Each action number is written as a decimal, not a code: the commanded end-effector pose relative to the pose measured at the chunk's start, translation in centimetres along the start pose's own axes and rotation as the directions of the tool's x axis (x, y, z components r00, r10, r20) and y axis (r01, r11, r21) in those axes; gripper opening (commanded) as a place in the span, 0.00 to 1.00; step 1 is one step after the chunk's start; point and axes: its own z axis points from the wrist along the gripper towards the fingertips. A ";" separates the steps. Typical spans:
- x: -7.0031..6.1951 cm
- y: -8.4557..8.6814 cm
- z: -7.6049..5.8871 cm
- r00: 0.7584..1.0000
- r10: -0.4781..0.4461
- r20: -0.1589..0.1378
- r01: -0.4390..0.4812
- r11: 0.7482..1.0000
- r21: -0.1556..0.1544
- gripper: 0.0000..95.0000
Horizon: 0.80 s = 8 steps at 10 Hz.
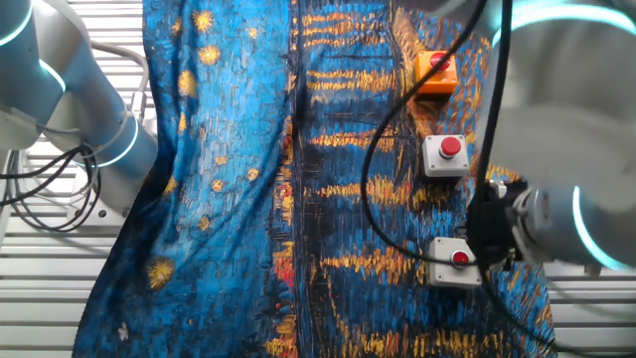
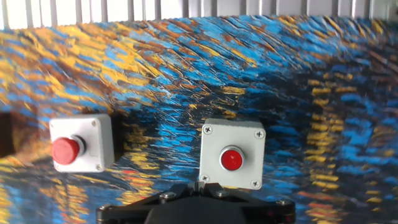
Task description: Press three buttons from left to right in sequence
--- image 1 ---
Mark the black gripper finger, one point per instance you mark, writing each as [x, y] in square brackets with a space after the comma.
[475, 232]
[475, 254]

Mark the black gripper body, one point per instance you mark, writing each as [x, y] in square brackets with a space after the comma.
[492, 229]

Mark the grey box small red button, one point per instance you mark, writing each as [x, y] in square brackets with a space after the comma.
[439, 276]

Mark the white box large red button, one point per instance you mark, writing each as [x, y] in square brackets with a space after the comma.
[432, 166]

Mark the orange box red mushroom button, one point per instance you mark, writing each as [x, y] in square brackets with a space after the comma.
[427, 79]

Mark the blue yellow painting print cloth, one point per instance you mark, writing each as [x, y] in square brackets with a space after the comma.
[223, 199]

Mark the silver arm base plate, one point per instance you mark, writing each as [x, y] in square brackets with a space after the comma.
[99, 215]

